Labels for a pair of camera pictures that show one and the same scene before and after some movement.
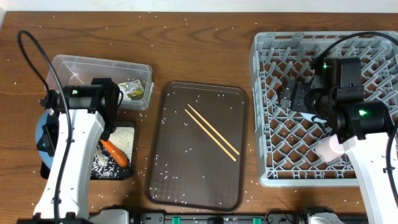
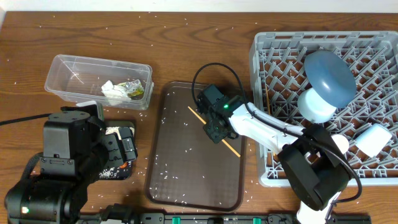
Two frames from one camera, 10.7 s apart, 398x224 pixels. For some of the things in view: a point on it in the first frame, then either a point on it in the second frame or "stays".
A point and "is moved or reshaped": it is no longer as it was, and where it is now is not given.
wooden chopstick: (214, 129) to (268, 101)
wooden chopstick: (211, 135) is moved or reshaped
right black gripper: (301, 89) to (216, 136)
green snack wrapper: (132, 89) stays
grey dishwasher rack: (287, 139) stays
